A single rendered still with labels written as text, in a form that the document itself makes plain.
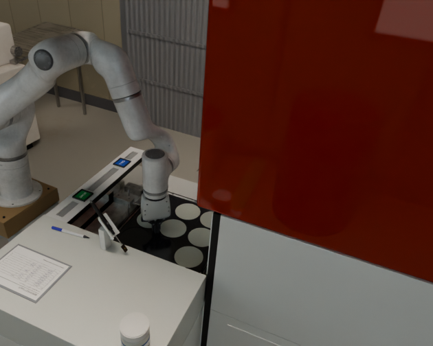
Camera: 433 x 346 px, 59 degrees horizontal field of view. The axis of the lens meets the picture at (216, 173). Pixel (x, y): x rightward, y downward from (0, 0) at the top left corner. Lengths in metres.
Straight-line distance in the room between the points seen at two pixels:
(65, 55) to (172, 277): 0.72
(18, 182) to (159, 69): 2.44
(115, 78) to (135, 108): 0.10
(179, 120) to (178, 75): 0.47
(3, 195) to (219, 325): 0.96
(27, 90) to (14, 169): 0.36
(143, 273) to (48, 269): 0.28
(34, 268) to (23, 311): 0.15
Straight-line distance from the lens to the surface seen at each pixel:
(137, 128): 1.18
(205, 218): 1.50
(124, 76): 1.16
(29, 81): 1.35
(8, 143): 1.57
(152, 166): 1.21
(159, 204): 1.33
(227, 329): 1.36
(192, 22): 3.54
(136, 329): 0.99
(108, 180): 1.61
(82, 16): 4.28
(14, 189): 1.65
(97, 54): 1.18
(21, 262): 1.32
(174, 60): 3.71
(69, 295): 1.20
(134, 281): 1.20
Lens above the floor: 1.88
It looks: 34 degrees down
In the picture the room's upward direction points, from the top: 5 degrees clockwise
